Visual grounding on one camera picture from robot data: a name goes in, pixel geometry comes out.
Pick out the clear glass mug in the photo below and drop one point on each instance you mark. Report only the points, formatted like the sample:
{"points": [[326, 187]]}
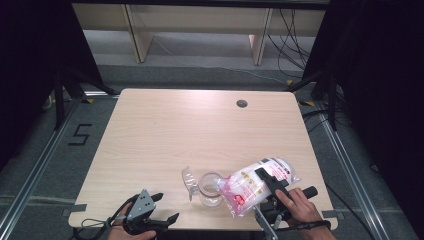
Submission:
{"points": [[208, 193]]}

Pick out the red white spouted pouch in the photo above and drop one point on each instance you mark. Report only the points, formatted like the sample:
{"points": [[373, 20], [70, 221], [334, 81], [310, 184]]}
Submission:
{"points": [[243, 190]]}

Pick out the black metal stand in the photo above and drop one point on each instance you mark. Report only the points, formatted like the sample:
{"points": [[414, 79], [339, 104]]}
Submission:
{"points": [[331, 100], [60, 100]]}

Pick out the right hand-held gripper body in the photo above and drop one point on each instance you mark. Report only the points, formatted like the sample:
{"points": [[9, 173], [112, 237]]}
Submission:
{"points": [[271, 213]]}

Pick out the black tape floor mark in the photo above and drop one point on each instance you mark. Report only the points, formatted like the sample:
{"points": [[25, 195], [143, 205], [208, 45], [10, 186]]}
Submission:
{"points": [[80, 135]]}

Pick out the person's right hand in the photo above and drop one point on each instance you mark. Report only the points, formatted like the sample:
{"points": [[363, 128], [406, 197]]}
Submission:
{"points": [[301, 208]]}

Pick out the yellow black floor tape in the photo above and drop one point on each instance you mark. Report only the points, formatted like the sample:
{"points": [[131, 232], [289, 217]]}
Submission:
{"points": [[307, 103], [88, 100], [289, 81]]}

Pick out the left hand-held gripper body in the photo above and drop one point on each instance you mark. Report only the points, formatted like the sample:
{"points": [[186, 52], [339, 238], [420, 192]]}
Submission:
{"points": [[141, 203]]}

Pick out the aluminium floor rail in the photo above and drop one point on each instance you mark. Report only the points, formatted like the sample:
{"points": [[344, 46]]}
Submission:
{"points": [[360, 180], [36, 166]]}

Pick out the person's left hand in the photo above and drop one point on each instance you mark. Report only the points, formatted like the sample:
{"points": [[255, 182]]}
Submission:
{"points": [[116, 233]]}

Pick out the black curtain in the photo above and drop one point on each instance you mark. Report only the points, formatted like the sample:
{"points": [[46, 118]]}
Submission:
{"points": [[383, 83], [30, 66]]}

